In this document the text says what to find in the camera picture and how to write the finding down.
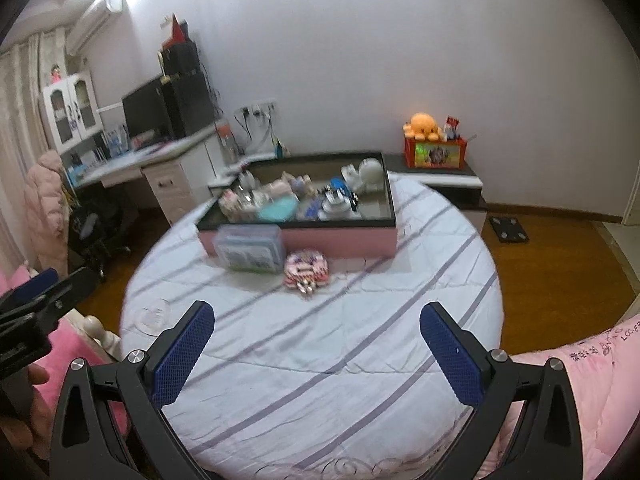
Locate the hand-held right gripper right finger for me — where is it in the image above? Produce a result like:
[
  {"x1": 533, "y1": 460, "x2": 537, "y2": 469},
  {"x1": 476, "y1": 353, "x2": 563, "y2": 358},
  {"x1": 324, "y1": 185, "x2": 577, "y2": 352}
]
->
[{"x1": 419, "y1": 302, "x2": 586, "y2": 480}]

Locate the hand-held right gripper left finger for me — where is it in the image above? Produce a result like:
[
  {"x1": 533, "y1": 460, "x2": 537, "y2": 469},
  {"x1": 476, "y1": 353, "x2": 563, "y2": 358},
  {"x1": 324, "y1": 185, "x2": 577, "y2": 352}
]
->
[{"x1": 49, "y1": 300, "x2": 217, "y2": 480}]

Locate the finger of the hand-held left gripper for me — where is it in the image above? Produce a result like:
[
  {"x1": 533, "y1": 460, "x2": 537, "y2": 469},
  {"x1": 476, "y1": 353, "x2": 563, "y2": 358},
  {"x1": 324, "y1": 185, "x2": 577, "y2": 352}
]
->
[
  {"x1": 20, "y1": 266, "x2": 99, "y2": 333},
  {"x1": 0, "y1": 267, "x2": 60, "y2": 311}
]

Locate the pink tray box black rim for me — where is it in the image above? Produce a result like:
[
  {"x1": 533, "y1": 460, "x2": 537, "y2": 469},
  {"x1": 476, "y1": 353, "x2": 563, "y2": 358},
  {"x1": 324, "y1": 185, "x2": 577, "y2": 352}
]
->
[{"x1": 196, "y1": 150, "x2": 398, "y2": 261}]

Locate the beige figurine toy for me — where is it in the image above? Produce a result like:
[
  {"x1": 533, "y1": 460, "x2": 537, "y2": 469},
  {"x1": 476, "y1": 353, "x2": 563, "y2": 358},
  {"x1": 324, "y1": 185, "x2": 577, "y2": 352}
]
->
[{"x1": 219, "y1": 188, "x2": 253, "y2": 221}]

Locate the teal egg-shaped case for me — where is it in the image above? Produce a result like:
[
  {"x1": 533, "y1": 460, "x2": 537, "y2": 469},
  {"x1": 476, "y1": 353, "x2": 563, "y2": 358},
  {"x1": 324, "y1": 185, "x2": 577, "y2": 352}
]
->
[{"x1": 257, "y1": 197, "x2": 301, "y2": 222}]

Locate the blue rectangular box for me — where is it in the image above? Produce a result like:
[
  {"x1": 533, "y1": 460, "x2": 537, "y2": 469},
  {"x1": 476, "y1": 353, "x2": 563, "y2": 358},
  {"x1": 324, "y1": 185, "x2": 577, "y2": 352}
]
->
[{"x1": 330, "y1": 176, "x2": 357, "y2": 206}]

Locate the person's left hand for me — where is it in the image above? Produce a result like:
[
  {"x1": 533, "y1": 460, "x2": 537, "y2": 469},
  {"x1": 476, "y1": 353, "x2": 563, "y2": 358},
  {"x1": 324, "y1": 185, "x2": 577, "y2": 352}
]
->
[{"x1": 0, "y1": 362, "x2": 51, "y2": 461}]

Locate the black office chair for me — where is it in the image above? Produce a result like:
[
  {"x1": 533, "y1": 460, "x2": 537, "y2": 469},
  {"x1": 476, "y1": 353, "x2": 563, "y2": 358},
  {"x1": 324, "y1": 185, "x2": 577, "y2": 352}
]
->
[{"x1": 67, "y1": 200, "x2": 133, "y2": 281}]

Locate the pink puffer coat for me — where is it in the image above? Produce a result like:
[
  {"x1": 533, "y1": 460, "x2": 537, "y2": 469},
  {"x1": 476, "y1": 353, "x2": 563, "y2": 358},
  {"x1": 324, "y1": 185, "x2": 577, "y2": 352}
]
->
[{"x1": 22, "y1": 150, "x2": 71, "y2": 278}]

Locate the clear plastic box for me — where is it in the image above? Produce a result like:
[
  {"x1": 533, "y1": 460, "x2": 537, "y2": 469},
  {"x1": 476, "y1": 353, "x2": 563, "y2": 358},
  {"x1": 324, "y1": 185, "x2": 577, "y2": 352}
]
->
[{"x1": 215, "y1": 224, "x2": 287, "y2": 274}]

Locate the white striped bedsheet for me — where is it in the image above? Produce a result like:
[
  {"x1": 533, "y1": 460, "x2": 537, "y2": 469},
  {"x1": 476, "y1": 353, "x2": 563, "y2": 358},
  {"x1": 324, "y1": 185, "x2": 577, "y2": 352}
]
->
[{"x1": 119, "y1": 170, "x2": 505, "y2": 480}]

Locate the black bathroom scale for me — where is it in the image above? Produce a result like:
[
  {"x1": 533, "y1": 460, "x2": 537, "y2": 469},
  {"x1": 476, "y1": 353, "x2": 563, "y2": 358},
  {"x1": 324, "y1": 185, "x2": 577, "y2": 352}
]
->
[{"x1": 487, "y1": 216, "x2": 530, "y2": 246}]

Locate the white desk with drawers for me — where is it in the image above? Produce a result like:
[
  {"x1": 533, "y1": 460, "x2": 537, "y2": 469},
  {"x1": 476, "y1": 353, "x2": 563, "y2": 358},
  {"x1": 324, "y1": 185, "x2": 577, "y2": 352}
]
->
[{"x1": 65, "y1": 127, "x2": 241, "y2": 226}]

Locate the pink beaded pouch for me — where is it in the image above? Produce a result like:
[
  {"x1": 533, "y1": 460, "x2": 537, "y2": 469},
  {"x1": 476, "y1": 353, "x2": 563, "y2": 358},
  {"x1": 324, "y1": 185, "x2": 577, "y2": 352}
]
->
[{"x1": 284, "y1": 250, "x2": 330, "y2": 298}]

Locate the beige curtain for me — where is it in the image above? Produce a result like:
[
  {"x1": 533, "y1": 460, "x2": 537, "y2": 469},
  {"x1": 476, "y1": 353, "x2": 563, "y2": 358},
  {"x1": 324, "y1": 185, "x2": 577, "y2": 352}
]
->
[{"x1": 0, "y1": 27, "x2": 68, "y2": 281}]

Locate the pink printed quilt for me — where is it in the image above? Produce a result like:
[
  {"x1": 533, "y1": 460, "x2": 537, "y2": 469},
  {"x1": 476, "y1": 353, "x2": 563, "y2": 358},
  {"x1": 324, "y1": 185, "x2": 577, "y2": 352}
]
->
[{"x1": 470, "y1": 312, "x2": 640, "y2": 480}]

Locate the white and black nightstand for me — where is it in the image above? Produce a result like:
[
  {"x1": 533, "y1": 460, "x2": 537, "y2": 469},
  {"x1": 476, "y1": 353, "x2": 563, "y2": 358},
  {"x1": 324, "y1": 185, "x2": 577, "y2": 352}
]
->
[{"x1": 382, "y1": 152, "x2": 488, "y2": 236}]

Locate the white glass-door cabinet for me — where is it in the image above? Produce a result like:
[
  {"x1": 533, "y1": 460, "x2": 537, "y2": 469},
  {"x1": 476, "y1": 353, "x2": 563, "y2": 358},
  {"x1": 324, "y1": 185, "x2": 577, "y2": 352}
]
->
[{"x1": 41, "y1": 71, "x2": 103, "y2": 156}]

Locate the white power plug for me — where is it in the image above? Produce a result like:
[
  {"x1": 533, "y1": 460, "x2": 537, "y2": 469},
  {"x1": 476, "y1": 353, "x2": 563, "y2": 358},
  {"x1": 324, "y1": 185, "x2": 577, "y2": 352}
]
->
[{"x1": 318, "y1": 191, "x2": 362, "y2": 221}]

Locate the black computer monitor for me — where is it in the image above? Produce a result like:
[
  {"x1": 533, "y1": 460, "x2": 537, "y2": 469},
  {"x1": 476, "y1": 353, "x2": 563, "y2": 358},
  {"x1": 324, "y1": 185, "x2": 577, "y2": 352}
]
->
[{"x1": 121, "y1": 77, "x2": 176, "y2": 143}]

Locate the white round toy figure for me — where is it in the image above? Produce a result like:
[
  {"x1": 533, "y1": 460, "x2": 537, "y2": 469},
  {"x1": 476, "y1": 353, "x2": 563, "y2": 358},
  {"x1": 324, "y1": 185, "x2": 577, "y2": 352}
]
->
[{"x1": 341, "y1": 158, "x2": 385, "y2": 194}]

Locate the red printed storage box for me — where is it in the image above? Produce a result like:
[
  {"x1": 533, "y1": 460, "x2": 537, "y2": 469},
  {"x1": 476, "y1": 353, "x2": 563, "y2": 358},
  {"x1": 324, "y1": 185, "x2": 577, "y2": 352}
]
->
[{"x1": 404, "y1": 135, "x2": 468, "y2": 170}]

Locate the orange-capped clear bottle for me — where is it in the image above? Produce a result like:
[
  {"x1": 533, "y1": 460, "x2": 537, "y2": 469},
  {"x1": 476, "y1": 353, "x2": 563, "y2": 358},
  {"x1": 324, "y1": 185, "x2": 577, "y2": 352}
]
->
[{"x1": 216, "y1": 122, "x2": 239, "y2": 163}]

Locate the orange octopus plush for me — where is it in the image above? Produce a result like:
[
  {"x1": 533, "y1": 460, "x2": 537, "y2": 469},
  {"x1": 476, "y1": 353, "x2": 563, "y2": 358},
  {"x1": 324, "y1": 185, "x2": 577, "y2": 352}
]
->
[{"x1": 404, "y1": 112, "x2": 446, "y2": 143}]

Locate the black computer tower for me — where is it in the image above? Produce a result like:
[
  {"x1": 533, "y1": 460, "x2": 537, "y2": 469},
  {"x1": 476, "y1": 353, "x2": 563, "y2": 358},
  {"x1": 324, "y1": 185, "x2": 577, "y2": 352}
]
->
[{"x1": 159, "y1": 40, "x2": 217, "y2": 138}]

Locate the white air conditioner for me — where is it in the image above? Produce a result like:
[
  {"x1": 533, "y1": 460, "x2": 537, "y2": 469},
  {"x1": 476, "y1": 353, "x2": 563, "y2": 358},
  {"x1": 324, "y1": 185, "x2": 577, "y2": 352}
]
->
[{"x1": 65, "y1": 0, "x2": 125, "y2": 56}]

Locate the red star ornament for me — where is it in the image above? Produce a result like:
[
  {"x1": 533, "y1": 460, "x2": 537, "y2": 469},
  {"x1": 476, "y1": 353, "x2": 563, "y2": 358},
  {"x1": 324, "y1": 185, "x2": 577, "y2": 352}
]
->
[{"x1": 162, "y1": 14, "x2": 190, "y2": 51}]

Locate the white wall power strip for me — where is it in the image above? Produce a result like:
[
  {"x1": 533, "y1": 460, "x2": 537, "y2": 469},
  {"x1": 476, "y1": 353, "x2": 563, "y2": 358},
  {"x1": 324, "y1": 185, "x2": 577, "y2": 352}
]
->
[{"x1": 235, "y1": 100, "x2": 278, "y2": 117}]

